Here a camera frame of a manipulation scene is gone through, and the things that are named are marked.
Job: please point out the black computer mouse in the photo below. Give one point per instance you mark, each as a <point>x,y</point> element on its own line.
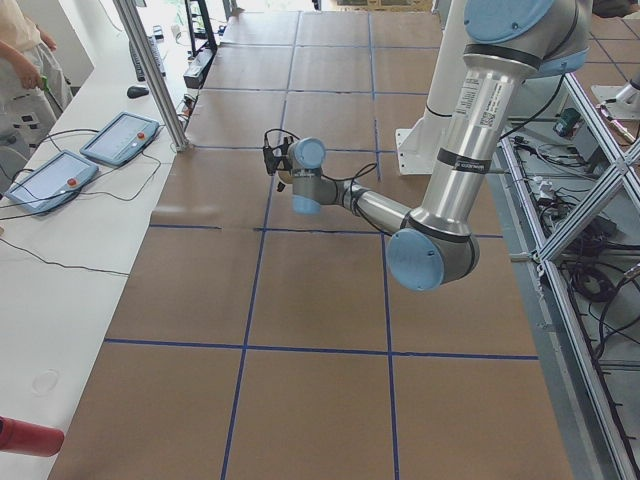
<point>137,91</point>

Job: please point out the person in beige clothes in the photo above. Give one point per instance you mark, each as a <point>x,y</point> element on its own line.
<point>34,90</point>

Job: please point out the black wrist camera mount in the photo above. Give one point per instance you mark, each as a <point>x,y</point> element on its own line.
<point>276,157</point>

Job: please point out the aluminium frame post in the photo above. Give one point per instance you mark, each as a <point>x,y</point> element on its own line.
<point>136,33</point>

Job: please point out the blue teach pendant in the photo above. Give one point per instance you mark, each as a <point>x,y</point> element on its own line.
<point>122,139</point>
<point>54,183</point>

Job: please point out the red bottle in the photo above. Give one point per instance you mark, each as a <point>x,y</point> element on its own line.
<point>26,438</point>

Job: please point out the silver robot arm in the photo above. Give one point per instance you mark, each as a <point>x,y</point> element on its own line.
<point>504,44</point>

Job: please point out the aluminium side frame rail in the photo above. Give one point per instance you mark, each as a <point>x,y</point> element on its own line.
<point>567,167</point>

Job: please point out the far blue teach pendant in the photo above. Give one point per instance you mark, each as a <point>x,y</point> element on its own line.
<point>122,139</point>

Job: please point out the near blue teach pendant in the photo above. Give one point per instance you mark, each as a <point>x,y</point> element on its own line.
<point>54,183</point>

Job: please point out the white pedestal column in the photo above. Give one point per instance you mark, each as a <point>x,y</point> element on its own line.
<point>417,147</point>

